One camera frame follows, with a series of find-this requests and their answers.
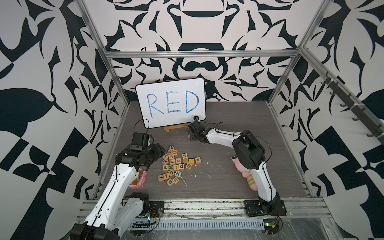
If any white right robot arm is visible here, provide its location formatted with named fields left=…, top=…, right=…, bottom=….
left=188, top=120, right=281, bottom=215

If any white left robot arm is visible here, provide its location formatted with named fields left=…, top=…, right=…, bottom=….
left=70, top=132, right=166, bottom=240

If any white board reading RED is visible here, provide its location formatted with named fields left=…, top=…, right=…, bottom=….
left=135, top=78, right=207, bottom=129

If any pink toy bowl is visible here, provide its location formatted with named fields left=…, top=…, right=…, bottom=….
left=129, top=168, right=147, bottom=190

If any wooden block red f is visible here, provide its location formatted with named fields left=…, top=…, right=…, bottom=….
left=163, top=173, right=170, bottom=181

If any wooden block brown K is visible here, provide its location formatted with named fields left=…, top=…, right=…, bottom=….
left=195, top=157, right=202, bottom=164

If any wooden board stand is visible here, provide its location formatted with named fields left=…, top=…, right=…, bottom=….
left=164, top=123, right=189, bottom=133

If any wooden block blue p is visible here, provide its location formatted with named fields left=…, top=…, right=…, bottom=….
left=167, top=179, right=174, bottom=187

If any wooden block brown H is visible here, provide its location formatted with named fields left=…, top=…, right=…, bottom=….
left=172, top=177, right=180, bottom=184

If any pink plush toy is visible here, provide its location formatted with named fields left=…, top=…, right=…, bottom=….
left=231, top=156, right=258, bottom=191

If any green circuit board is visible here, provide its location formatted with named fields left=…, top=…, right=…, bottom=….
left=263, top=218, right=284, bottom=236

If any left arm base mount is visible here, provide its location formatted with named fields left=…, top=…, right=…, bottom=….
left=141, top=201, right=165, bottom=218

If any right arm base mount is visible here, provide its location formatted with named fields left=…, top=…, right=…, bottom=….
left=244, top=199, right=287, bottom=217

